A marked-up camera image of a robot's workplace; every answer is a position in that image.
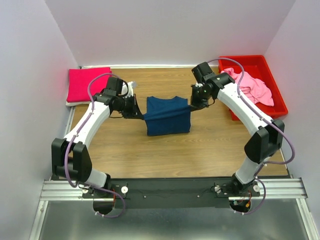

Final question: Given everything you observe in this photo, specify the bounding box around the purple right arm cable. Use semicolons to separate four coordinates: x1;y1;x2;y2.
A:
206;57;296;216

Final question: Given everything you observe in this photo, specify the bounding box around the red plastic bin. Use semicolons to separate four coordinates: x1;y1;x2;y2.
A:
218;55;288;119

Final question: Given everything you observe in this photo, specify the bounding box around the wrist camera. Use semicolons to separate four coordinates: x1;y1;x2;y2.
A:
102;77;137;98
191;62;216;85

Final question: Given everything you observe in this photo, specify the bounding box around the folded magenta t-shirt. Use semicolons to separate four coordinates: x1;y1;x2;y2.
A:
66;67;112;102

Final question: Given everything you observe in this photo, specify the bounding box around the aluminium extrusion rail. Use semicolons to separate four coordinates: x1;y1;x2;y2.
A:
40;178;308;201

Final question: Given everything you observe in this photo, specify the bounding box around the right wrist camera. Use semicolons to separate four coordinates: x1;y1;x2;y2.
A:
191;62;216;85

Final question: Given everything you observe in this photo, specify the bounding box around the navy blue printed t-shirt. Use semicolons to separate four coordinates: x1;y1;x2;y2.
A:
143;96;191;137

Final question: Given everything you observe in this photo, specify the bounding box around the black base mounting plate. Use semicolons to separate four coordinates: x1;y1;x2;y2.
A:
82;177;261;213

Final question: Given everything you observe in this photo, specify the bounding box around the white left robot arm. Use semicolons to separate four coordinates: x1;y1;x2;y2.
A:
51;93;143;198

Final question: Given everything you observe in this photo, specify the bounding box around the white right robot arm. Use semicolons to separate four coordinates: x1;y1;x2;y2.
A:
190;73;285;196

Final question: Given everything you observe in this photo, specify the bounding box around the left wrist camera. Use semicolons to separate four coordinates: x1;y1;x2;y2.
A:
102;77;137;98

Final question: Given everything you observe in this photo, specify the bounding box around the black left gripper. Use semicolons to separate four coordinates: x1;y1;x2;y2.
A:
116;93;144;119

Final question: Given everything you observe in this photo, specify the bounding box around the light pink t-shirt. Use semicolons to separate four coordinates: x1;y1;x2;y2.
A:
219;66;274;107

